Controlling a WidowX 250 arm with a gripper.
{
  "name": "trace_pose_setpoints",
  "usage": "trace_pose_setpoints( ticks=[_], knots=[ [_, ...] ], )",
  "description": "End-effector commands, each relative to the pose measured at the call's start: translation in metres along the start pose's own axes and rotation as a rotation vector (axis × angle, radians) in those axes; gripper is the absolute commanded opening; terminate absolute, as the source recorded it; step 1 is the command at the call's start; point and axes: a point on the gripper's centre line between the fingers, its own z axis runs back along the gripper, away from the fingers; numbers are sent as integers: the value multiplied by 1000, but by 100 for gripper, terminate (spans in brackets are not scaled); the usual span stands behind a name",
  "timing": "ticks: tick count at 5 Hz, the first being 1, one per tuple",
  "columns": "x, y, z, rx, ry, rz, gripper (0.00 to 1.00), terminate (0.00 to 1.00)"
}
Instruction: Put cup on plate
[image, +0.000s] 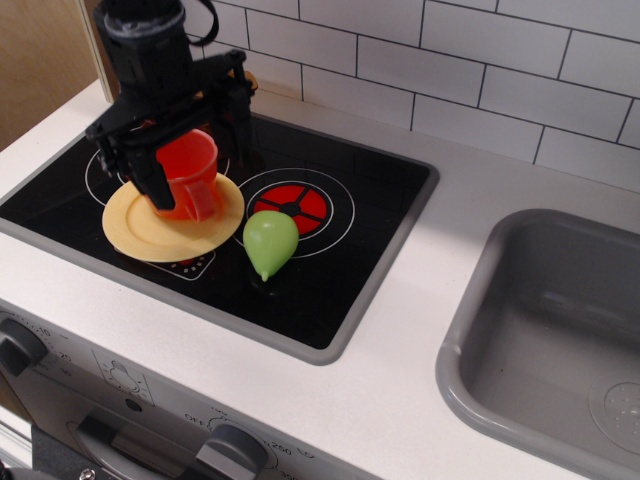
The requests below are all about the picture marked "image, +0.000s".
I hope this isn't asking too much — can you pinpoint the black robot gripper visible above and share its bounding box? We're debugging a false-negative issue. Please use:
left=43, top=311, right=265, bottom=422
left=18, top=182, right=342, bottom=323
left=86, top=1, right=252, bottom=211

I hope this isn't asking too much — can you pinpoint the red plastic cup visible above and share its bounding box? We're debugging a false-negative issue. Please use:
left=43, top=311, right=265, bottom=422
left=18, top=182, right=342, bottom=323
left=152, top=129, right=220, bottom=222

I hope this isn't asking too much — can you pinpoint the yellow plastic plate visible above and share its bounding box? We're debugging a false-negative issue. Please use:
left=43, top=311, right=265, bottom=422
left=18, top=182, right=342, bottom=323
left=102, top=175, right=244, bottom=263

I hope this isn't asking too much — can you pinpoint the amber transparent pot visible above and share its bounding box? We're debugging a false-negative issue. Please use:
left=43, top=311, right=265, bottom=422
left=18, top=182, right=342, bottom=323
left=134, top=69, right=260, bottom=136

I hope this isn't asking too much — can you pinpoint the green plastic pear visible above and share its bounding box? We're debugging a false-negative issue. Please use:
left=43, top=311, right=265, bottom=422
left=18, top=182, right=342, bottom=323
left=243, top=210, right=299, bottom=282

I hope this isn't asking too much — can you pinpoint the black toy stovetop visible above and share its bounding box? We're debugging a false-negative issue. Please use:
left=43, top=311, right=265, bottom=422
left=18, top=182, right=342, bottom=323
left=1, top=115, right=439, bottom=365

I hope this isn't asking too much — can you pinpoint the grey left oven knob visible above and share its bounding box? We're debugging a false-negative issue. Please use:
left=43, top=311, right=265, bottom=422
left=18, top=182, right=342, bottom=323
left=1, top=318, right=48, bottom=377

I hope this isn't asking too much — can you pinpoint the grey oven knob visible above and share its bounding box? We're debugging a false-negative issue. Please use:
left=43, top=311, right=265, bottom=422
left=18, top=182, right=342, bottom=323
left=196, top=424, right=268, bottom=480
left=1, top=318, right=48, bottom=377

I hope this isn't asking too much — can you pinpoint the grey oven front panel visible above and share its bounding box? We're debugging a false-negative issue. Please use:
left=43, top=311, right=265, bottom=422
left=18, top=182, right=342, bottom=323
left=1, top=304, right=370, bottom=479

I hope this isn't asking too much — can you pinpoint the grey right oven knob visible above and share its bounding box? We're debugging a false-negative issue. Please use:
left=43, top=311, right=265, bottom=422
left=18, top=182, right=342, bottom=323
left=196, top=424, right=268, bottom=480

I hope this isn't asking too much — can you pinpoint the grey plastic sink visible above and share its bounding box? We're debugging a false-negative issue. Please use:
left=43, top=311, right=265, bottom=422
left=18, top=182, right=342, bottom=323
left=436, top=210, right=639, bottom=479

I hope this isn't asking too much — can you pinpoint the black cable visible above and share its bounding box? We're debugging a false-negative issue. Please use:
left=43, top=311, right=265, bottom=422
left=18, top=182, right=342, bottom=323
left=184, top=0, right=220, bottom=49

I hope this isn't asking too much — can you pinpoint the grey oven door handle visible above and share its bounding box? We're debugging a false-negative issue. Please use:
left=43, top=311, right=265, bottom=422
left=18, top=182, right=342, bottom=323
left=74, top=415, right=201, bottom=480

